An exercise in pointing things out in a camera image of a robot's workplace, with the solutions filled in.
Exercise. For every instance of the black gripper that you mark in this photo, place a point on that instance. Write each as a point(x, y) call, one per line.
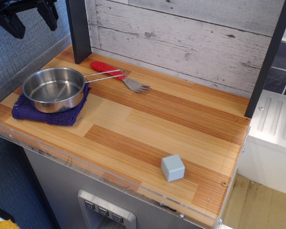
point(12, 24)

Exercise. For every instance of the grey cube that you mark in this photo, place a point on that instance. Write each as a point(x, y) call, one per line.
point(172, 167)

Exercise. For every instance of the stainless steel pot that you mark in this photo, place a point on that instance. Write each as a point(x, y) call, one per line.
point(56, 89)

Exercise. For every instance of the purple towel cloth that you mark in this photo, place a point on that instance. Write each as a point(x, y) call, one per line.
point(22, 110)

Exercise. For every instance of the clear acrylic edge guard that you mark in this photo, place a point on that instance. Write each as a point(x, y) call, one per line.
point(127, 157)

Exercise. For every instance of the silver dispenser panel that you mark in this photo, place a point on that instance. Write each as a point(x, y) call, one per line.
point(99, 213)

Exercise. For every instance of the yellow black object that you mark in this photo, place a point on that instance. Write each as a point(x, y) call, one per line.
point(8, 224)

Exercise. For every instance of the white toy sink unit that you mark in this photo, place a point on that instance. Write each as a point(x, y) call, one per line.
point(263, 158)

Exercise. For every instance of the dark left post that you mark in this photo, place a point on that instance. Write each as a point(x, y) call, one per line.
point(78, 24)

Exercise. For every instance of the dark post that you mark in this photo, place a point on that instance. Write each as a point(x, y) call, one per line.
point(269, 58)
point(78, 24)

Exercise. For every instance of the red-handled metal fork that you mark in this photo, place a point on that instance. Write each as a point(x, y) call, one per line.
point(133, 85)

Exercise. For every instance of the dark right post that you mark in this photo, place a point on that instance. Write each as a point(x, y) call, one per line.
point(269, 58)

